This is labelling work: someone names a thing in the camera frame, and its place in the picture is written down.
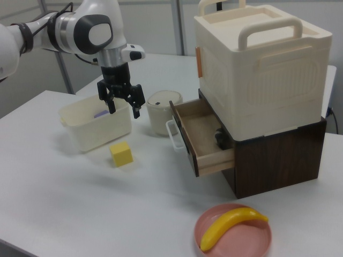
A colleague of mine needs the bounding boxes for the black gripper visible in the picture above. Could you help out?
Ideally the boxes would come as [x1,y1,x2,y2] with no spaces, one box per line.
[96,63,144,119]

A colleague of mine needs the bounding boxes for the wooden drawer with white handle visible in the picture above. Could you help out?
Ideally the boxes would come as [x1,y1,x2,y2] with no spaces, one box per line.
[166,98,235,178]

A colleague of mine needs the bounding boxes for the white plastic bin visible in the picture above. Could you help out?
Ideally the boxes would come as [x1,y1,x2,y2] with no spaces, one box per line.
[58,93,132,154]

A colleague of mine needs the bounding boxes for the beige cylindrical lidded bin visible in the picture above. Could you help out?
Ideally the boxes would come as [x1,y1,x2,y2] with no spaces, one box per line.
[146,90,184,138]

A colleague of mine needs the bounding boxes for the yellow cube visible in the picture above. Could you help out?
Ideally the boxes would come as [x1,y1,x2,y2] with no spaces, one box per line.
[109,141,134,168]

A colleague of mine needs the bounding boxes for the small black object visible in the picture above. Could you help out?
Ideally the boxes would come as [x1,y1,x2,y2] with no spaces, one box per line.
[214,127,234,150]

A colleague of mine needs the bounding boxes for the cream plastic storage box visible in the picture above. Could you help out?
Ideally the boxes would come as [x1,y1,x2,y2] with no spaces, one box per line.
[193,0,334,141]

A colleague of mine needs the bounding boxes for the yellow banana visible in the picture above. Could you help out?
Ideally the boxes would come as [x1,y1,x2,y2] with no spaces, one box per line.
[200,207,269,252]

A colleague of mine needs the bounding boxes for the dark wood cabinet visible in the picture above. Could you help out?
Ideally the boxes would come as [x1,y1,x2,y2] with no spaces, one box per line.
[198,88,328,200]

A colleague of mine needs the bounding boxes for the pink plate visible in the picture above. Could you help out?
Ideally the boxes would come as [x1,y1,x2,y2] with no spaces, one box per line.
[194,202,273,257]

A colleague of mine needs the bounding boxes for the tan door handle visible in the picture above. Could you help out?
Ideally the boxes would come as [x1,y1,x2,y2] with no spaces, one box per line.
[196,47,203,79]

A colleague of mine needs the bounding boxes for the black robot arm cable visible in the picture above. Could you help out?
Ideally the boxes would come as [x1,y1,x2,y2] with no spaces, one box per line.
[25,2,98,66]

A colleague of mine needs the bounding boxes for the black power cable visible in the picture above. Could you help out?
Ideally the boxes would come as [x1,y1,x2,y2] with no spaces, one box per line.
[325,106,339,134]

